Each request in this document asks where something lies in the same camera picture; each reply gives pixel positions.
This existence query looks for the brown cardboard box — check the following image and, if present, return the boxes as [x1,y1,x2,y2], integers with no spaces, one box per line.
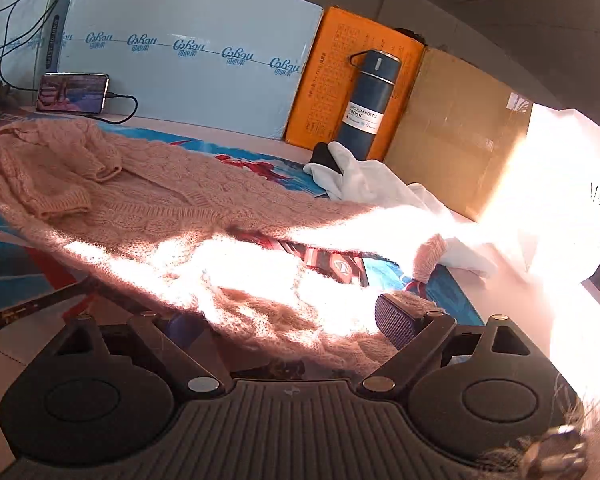
[382,46,535,223]

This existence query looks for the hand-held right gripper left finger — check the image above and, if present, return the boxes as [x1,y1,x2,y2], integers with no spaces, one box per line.
[27,311,223,395]

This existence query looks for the small light blue carton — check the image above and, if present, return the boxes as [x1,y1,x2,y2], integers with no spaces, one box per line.
[0,0,73,96]

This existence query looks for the pink knitted sweater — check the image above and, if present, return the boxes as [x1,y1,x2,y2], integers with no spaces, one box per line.
[0,117,448,378]

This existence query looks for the small black object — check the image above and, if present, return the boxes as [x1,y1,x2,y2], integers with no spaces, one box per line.
[312,142,343,176]

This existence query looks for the large light blue carton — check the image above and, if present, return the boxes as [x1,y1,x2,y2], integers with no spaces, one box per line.
[55,0,325,140]

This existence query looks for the white cloth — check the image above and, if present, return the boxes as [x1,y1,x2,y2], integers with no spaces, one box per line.
[302,141,498,278]

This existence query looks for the dark blue vacuum bottle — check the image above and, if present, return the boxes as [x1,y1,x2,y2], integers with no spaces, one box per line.
[334,49,402,161]

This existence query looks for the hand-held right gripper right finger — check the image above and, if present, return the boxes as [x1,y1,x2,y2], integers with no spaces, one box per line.
[358,292,545,402]

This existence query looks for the black cables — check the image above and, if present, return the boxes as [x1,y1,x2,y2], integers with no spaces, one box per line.
[0,0,81,92]

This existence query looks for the smartphone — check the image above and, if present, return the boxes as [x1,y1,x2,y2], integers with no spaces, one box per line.
[36,72,110,115]

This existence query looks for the orange cardboard box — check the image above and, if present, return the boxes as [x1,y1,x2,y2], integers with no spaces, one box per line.
[284,6,426,161]

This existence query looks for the black phone cable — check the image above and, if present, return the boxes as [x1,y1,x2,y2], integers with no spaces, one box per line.
[87,92,139,125]

